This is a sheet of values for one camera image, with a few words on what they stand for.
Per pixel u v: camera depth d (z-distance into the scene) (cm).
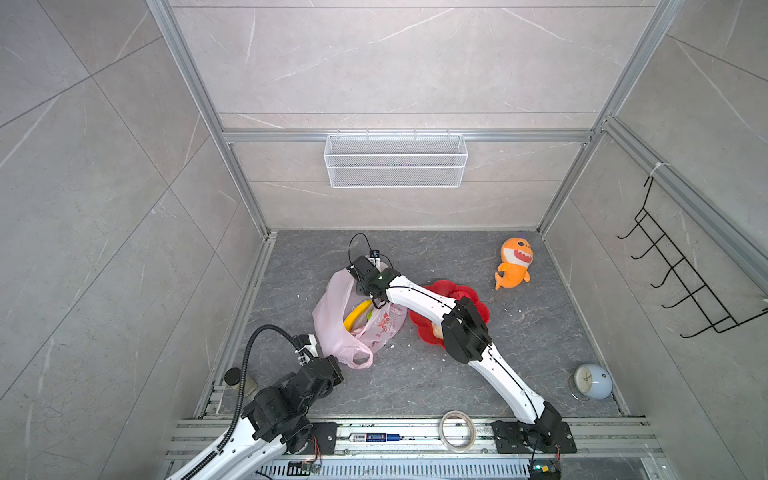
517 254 102
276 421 53
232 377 74
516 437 73
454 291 97
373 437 73
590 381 76
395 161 100
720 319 59
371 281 80
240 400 53
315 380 57
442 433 73
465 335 66
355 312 95
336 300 88
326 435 73
